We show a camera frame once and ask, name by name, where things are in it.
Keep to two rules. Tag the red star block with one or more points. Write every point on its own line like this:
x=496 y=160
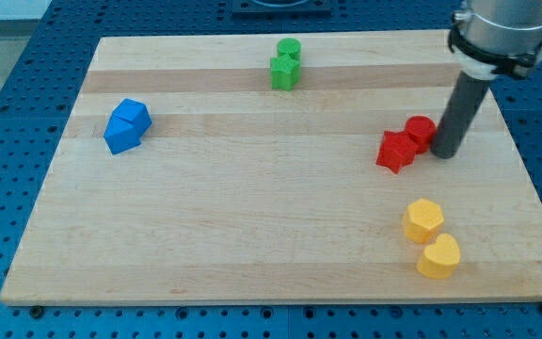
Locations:
x=396 y=151

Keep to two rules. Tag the green star block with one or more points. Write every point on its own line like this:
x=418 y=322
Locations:
x=285 y=72

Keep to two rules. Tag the wooden board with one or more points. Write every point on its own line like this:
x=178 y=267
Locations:
x=241 y=194

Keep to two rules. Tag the green cylinder block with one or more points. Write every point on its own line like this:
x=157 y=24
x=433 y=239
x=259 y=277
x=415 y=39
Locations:
x=289 y=47

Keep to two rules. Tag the blue cube block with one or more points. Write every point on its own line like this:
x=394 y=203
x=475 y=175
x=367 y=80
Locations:
x=135 y=113

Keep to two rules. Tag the blue pentagon block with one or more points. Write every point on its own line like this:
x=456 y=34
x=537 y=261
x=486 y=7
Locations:
x=120 y=136

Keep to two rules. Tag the red cylinder block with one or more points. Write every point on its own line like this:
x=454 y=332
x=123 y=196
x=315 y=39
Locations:
x=421 y=130

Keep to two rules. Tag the yellow hexagon block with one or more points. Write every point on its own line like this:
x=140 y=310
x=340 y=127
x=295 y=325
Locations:
x=422 y=220

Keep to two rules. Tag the yellow heart block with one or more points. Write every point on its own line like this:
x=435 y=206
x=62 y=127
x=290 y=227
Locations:
x=440 y=259

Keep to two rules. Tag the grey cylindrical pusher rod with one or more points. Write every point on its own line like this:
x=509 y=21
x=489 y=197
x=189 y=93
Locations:
x=462 y=107

